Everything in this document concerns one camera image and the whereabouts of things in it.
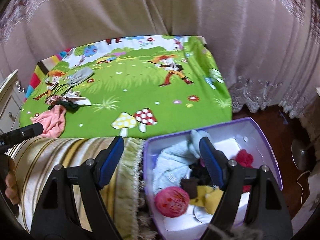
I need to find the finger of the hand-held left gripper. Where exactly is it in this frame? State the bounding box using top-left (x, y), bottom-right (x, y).
top-left (15, 122), bottom-right (44, 141)

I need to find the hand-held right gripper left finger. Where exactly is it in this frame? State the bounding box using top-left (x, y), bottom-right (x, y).
top-left (30, 135), bottom-right (125, 240)

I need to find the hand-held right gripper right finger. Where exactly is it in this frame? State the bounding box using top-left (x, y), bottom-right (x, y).
top-left (199, 136), bottom-right (293, 240)

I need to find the dark green fluffy knit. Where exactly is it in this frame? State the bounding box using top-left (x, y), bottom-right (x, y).
top-left (189, 164), bottom-right (218, 187)

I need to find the pink fluffy cloth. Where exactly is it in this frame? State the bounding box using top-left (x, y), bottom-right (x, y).
top-left (34, 105), bottom-right (67, 138)

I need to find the blue zippered pouch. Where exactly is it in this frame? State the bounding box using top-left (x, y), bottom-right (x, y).
top-left (190, 129), bottom-right (213, 159)

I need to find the dark red knitted hat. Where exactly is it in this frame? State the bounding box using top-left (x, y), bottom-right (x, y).
top-left (235, 149), bottom-right (254, 193)

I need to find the dark brown cloth piece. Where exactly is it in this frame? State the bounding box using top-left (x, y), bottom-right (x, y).
top-left (180, 177), bottom-right (198, 198)

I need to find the yellow fleece lined cloth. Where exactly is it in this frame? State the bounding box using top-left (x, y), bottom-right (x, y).
top-left (190, 186), bottom-right (225, 214)

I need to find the light blue fluffy cloth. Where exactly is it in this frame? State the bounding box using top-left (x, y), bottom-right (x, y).
top-left (152, 140), bottom-right (200, 195)

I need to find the purple cardboard box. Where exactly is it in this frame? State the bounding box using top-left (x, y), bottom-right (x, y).
top-left (143, 117), bottom-right (283, 233)

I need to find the white face mask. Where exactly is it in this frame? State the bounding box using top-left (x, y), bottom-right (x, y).
top-left (192, 205), bottom-right (218, 224)

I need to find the pink round purse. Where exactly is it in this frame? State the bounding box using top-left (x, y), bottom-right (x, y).
top-left (154, 186), bottom-right (190, 218)

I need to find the person's left hand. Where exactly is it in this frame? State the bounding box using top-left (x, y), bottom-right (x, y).
top-left (5, 171), bottom-right (20, 205)

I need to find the white ornate cabinet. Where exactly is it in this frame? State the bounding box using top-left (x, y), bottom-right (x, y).
top-left (0, 69), bottom-right (25, 133)

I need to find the brown patterned scrunchie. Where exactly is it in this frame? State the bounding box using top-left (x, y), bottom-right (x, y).
top-left (45, 95), bottom-right (63, 105)

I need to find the dark green ribbed knit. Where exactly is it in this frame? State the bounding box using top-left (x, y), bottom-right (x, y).
top-left (47, 101), bottom-right (79, 112)

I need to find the green cartoon printed blanket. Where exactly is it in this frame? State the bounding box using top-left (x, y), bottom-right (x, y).
top-left (19, 35), bottom-right (233, 139)

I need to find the grey round stand base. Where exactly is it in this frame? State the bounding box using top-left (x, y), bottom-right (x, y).
top-left (291, 137), bottom-right (313, 170)

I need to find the white floor appliance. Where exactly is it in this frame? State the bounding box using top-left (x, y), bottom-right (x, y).
top-left (307, 175), bottom-right (320, 205)

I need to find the beige curtain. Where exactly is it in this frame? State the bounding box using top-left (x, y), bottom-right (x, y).
top-left (0, 0), bottom-right (320, 120)

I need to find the grey drawstring pouch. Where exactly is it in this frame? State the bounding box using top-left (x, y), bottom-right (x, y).
top-left (66, 67), bottom-right (94, 87)

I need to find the white cable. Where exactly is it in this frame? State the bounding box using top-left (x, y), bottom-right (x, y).
top-left (297, 170), bottom-right (312, 205)

